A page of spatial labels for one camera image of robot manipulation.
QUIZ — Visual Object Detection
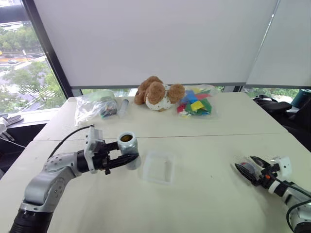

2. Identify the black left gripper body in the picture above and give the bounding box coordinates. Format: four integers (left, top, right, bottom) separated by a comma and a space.
91, 140, 113, 176

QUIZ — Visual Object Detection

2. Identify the large white roller blind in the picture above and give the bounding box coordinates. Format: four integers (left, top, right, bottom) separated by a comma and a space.
32, 0, 280, 90

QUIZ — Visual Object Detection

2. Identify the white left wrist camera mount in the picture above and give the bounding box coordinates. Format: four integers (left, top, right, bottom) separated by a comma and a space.
84, 126, 104, 175

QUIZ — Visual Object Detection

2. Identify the black office chair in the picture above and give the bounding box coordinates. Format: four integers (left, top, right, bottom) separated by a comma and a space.
252, 95, 311, 152

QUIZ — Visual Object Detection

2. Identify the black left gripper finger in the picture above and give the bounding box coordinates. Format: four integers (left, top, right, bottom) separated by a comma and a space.
104, 141, 120, 152
109, 154, 139, 169

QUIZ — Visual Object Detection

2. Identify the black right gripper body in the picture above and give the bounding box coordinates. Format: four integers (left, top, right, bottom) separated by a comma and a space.
258, 165, 280, 189

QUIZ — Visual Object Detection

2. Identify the teal bottle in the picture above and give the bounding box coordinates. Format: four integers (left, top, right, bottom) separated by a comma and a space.
291, 88, 311, 109

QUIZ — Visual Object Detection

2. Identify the narrow white roller blind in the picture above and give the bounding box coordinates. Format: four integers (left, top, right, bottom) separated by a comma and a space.
244, 0, 311, 88

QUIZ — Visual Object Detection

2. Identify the bag of colourful plastic pieces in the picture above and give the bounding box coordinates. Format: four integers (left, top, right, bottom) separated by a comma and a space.
175, 83, 220, 119

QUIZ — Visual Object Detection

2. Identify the white jar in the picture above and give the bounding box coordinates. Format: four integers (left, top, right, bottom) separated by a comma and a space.
117, 131, 141, 171

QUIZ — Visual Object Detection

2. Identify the black window frame post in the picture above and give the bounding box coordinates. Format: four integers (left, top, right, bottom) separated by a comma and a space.
21, 0, 74, 100

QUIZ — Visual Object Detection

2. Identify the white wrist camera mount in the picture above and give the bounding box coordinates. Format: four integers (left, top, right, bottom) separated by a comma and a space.
84, 126, 104, 175
269, 156, 292, 179

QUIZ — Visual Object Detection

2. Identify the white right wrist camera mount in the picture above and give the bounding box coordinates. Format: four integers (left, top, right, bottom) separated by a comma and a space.
269, 156, 292, 179

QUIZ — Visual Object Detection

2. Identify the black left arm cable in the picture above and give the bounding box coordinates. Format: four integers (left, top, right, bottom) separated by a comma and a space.
47, 124, 95, 160

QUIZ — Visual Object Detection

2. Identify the thin white cable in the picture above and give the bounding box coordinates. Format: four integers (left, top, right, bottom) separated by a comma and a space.
0, 134, 27, 149

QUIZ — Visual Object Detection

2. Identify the clear bag with dark items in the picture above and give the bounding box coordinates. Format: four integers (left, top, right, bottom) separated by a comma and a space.
73, 89, 118, 126

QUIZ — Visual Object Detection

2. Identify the brown white plush dog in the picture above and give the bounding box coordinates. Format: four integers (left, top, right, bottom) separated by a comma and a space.
134, 75, 186, 113

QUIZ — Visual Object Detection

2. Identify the clear plastic box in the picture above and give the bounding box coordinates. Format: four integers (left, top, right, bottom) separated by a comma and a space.
139, 150, 177, 186

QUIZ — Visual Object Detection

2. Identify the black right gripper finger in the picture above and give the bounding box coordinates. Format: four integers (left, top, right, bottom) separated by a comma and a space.
234, 163, 262, 187
250, 155, 271, 169

